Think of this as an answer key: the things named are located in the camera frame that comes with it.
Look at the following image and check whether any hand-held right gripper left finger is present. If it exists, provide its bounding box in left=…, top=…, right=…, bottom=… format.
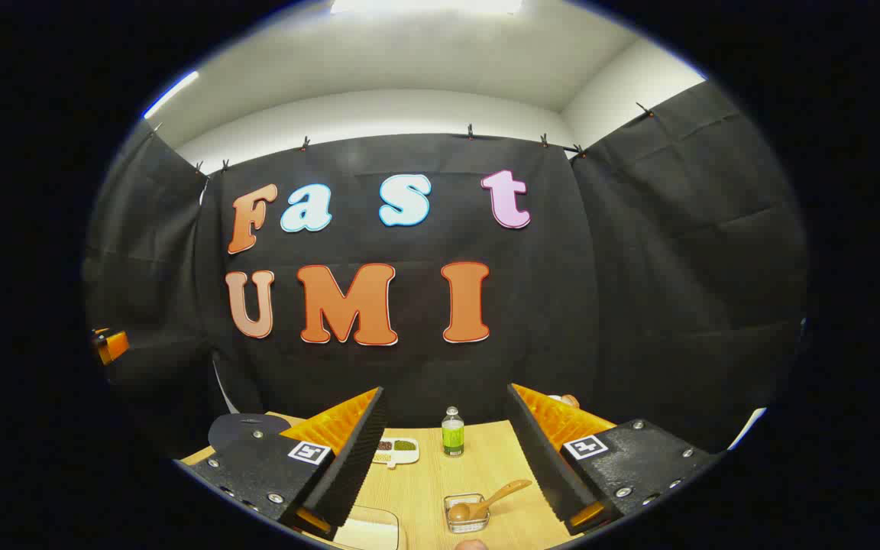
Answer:
left=176, top=386, right=391, bottom=539

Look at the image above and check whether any black backdrop cloth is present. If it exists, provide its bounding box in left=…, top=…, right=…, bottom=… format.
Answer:
left=82, top=80, right=809, bottom=459

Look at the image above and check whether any white rice container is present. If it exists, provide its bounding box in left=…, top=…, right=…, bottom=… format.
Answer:
left=332, top=506, right=408, bottom=550

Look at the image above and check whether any wooden spoon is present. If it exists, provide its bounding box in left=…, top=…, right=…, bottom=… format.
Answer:
left=449, top=479, right=532, bottom=523

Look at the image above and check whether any clear glass chopstick holder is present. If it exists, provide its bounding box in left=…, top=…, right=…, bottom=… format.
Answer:
left=444, top=493, right=491, bottom=534

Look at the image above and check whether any green drink bottle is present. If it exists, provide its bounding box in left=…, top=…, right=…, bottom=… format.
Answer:
left=442, top=406, right=465, bottom=458

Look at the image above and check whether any dark grey rice cooker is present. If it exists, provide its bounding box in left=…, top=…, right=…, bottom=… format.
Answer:
left=208, top=413, right=292, bottom=453

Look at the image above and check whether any white divided bean dish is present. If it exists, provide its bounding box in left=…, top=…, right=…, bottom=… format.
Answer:
left=373, top=438, right=420, bottom=468

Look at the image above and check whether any row of black cloth clips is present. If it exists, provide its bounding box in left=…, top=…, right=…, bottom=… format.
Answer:
left=151, top=103, right=655, bottom=175

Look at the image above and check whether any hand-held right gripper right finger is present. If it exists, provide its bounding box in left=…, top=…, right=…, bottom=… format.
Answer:
left=506, top=383, right=720, bottom=535

